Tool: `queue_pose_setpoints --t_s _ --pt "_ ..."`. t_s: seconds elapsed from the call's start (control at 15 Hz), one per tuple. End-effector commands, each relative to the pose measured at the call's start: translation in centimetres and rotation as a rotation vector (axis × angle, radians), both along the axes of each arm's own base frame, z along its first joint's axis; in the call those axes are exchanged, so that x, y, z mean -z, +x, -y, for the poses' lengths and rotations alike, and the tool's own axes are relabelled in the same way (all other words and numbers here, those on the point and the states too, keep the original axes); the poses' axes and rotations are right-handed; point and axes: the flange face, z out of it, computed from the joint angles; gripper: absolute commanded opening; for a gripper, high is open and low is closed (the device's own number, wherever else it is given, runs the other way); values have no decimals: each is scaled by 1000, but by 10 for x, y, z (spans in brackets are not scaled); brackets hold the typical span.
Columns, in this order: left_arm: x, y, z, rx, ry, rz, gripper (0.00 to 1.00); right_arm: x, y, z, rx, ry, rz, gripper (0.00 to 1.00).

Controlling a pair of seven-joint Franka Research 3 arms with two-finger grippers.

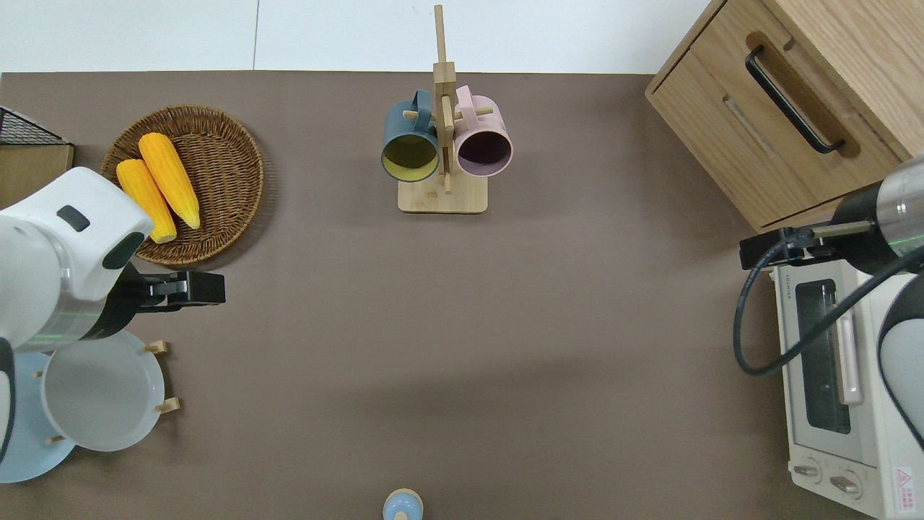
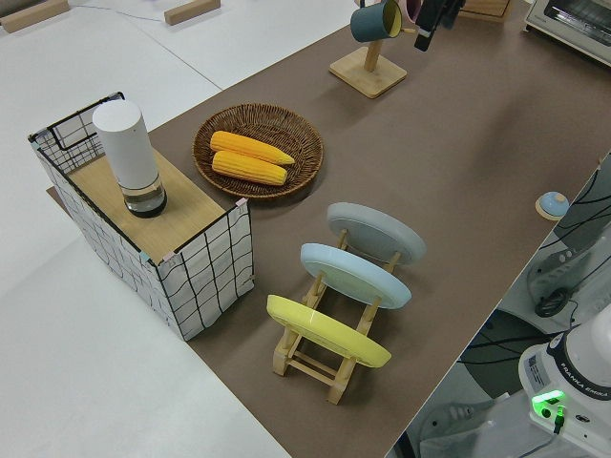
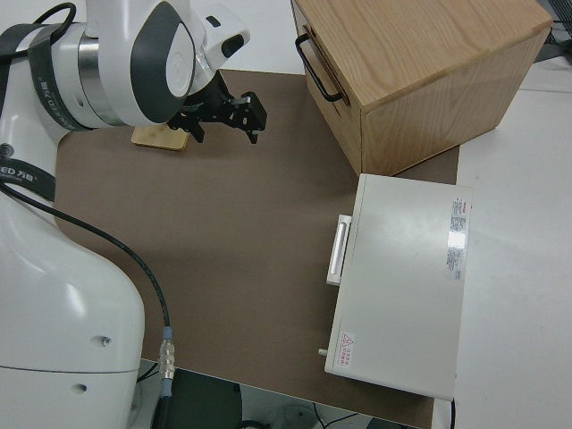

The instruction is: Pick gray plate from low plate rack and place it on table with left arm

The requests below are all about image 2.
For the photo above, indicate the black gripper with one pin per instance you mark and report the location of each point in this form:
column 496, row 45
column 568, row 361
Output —
column 446, row 12

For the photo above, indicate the gray plate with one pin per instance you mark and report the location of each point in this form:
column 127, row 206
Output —
column 377, row 234

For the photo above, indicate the light blue plate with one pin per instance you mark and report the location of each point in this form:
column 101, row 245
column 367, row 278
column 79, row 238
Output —
column 353, row 274

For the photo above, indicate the yellow plate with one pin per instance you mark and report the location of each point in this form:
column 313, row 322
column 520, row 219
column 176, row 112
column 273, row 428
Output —
column 324, row 329

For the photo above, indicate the wooden plate rack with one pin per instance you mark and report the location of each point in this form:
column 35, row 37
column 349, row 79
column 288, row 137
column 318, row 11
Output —
column 310, row 367

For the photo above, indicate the pink mug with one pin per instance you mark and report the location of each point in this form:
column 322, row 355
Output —
column 411, row 9

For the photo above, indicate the teal mug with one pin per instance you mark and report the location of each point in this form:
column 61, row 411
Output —
column 370, row 21

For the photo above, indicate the wooden mug tree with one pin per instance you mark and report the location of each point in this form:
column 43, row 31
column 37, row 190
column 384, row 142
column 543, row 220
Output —
column 367, row 74

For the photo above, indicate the large wooden box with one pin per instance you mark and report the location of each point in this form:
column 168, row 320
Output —
column 482, row 7

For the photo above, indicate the brown table mat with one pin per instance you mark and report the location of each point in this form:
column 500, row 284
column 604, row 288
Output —
column 453, row 143

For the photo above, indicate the white toaster oven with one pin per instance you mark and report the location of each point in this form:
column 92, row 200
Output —
column 568, row 26

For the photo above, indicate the brown wicker basket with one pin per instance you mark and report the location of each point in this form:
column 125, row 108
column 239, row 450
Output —
column 301, row 143

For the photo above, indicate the yellow corn cob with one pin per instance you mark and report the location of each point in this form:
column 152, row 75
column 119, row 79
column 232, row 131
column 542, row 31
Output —
column 248, row 168
column 248, row 145

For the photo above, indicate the blue service bell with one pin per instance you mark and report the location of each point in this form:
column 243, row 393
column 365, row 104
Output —
column 551, row 204

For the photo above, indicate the wooden block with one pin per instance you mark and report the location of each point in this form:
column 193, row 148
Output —
column 33, row 16
column 191, row 12

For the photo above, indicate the pink clip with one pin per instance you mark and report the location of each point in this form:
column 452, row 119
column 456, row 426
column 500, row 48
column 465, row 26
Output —
column 242, row 203
column 168, row 258

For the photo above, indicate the wooden basket lid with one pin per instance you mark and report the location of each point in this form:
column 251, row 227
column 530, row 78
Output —
column 186, row 210

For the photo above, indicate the white cloth basket liner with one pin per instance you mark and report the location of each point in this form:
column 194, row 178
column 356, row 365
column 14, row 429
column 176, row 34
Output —
column 217, row 267

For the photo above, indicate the white cylindrical bottle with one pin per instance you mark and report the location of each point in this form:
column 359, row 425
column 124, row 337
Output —
column 126, row 148

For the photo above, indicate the blue clip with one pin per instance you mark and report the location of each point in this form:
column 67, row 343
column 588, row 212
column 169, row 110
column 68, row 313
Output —
column 144, row 256

